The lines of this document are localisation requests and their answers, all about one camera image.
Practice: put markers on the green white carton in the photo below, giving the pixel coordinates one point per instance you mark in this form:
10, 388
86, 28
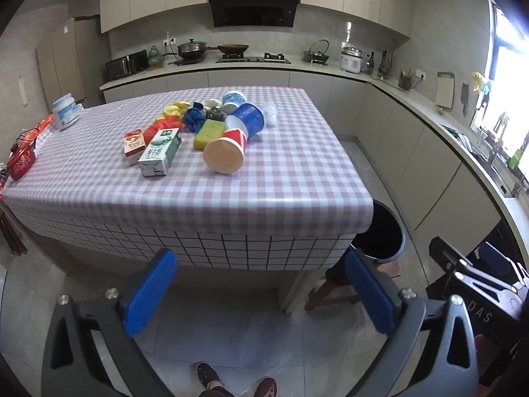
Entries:
159, 153

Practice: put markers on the induction cooker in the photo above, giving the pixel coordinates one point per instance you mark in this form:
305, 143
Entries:
188, 61

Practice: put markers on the beige base cabinets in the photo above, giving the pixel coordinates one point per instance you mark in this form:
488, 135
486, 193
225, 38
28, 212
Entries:
413, 153

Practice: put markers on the beige tall cabinet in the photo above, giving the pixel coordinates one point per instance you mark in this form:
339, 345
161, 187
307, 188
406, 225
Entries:
70, 62

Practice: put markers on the frying pan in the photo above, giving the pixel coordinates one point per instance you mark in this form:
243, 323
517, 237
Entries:
233, 48

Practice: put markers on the blue cloth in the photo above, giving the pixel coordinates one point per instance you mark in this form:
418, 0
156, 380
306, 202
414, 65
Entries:
193, 119

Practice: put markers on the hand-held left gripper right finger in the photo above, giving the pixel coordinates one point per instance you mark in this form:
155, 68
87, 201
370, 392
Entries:
370, 293

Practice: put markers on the black built-in appliance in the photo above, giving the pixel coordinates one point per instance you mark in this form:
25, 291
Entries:
502, 231

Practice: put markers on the red paper cup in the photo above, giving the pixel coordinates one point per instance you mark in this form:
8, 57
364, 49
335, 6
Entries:
225, 153

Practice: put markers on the red box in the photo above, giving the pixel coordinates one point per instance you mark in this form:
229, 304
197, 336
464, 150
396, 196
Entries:
20, 161

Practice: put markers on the pink checked tablecloth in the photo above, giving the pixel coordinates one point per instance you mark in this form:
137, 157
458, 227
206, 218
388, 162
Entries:
268, 186

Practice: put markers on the wok with lid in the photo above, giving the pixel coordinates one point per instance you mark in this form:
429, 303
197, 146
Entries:
191, 48

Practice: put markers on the metal utensil holder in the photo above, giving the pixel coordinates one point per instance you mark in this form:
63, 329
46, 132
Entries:
385, 64

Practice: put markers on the red plastic bag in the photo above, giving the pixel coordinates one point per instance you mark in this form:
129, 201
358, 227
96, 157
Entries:
165, 123

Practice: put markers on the gas stove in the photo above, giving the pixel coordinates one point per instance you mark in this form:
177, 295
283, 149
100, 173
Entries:
256, 58

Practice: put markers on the hanging cleaver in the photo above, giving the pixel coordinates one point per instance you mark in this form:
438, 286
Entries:
465, 99

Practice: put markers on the yellow rubber gloves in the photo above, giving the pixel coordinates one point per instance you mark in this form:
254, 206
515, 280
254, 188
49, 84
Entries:
481, 82

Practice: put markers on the white jar with blue label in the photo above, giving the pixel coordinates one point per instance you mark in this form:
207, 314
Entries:
66, 111

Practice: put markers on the green ceramic vase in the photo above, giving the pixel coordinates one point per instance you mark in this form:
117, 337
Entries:
154, 58

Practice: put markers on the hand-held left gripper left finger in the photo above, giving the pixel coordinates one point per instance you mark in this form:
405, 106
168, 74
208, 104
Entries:
151, 293

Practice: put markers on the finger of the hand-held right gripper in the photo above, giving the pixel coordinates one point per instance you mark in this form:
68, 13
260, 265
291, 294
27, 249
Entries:
496, 258
444, 252

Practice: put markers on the blue white patterned paper cup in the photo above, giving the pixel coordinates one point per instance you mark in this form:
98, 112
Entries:
234, 98

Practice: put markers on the dark red shoe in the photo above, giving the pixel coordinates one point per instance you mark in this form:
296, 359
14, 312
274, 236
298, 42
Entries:
266, 386
208, 376

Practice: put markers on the black range hood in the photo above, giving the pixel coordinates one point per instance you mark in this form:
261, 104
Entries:
252, 8

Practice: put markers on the black trash bin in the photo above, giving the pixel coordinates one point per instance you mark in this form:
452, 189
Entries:
382, 231

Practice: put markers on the dark wooden chair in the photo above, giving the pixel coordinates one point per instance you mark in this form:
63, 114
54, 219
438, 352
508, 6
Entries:
12, 231

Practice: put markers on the yellow cloth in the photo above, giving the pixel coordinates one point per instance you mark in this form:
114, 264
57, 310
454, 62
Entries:
175, 109

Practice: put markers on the blue paper bowl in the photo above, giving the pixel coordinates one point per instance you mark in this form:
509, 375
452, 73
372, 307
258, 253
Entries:
250, 118

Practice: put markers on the dark knife holder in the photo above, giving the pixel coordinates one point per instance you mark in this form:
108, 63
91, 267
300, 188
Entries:
406, 80

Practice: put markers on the white table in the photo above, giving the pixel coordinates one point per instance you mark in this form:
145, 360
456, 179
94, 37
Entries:
294, 293

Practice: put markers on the white rice cooker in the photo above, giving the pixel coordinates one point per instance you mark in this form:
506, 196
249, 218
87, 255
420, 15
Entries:
351, 60

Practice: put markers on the steel wool scrubber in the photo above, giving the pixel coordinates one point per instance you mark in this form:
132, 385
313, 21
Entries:
215, 113

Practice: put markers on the red white carton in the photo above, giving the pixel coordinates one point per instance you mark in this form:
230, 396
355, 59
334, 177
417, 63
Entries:
134, 147

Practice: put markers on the yellow green sponge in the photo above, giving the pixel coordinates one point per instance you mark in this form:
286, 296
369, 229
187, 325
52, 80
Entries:
208, 134

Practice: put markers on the white cutting board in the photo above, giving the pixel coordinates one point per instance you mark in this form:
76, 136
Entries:
444, 89

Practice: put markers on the window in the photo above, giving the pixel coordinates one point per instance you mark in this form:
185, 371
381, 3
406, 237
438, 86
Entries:
512, 91

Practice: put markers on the clear plastic bag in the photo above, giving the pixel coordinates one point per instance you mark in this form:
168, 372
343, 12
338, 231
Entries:
270, 113

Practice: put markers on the dark bottle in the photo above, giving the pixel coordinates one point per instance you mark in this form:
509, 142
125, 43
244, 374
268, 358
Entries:
370, 64

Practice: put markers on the black microwave oven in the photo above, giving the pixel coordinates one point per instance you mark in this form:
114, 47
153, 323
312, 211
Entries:
126, 65

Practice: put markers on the sink faucet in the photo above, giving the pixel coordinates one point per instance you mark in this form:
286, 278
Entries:
494, 151

